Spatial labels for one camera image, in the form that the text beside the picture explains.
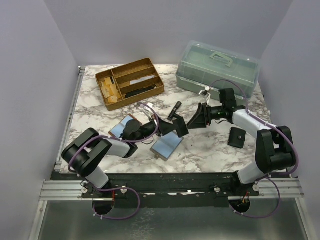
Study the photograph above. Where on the white card in tray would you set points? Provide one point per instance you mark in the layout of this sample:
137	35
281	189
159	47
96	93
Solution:
142	79

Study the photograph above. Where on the grey card holder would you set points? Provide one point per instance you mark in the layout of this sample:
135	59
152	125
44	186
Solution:
165	146

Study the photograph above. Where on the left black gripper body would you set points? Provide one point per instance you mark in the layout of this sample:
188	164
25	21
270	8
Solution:
159	133

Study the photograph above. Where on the black T-shaped tool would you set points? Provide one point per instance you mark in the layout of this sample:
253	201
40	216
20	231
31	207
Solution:
173	113

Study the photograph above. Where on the brown blue open card holder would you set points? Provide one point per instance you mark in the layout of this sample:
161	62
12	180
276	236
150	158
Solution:
118	129

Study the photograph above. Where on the black item in tray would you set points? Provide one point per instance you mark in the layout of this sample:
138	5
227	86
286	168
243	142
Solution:
139	91

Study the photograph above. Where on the yellow packets in tray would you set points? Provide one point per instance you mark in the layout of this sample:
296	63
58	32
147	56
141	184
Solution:
109	90

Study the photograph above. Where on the aluminium side rail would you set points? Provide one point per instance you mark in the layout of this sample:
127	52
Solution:
58	162

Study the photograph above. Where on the brown woven organizer tray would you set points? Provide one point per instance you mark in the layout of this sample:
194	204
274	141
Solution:
129	83

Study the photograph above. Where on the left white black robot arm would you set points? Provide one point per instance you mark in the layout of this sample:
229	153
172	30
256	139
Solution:
86	152

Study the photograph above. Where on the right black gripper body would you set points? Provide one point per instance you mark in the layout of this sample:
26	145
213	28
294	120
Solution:
214	113

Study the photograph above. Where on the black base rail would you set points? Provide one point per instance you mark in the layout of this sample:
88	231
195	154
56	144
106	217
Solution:
162	190

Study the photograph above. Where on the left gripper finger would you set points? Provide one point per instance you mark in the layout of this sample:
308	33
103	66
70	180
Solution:
165	124
167	129

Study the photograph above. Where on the green clear-lid storage box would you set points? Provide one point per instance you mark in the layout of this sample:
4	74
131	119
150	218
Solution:
206	65

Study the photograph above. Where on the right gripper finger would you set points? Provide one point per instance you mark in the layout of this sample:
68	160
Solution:
199	112
197	123

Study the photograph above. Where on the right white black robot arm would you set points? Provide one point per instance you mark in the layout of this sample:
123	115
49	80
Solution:
274	144

